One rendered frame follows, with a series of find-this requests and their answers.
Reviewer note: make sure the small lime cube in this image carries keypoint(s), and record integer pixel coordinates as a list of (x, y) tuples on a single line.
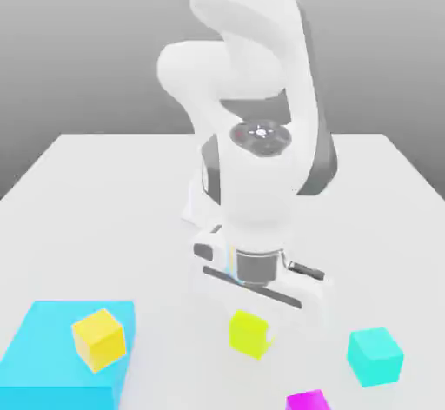
[(247, 335)]

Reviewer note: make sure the small turquoise cube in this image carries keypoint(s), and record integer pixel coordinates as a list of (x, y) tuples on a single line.
[(375, 356)]

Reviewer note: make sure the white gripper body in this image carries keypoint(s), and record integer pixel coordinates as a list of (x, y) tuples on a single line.
[(299, 292)]

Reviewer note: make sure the small yellow cube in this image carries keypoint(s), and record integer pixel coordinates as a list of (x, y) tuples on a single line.
[(99, 338)]

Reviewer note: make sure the large cyan box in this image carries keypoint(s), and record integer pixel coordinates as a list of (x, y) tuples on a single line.
[(38, 354)]

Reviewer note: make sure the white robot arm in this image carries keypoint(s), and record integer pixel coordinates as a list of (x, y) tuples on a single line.
[(257, 180)]

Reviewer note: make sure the small magenta cube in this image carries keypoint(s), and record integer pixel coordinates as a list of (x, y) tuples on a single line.
[(307, 401)]

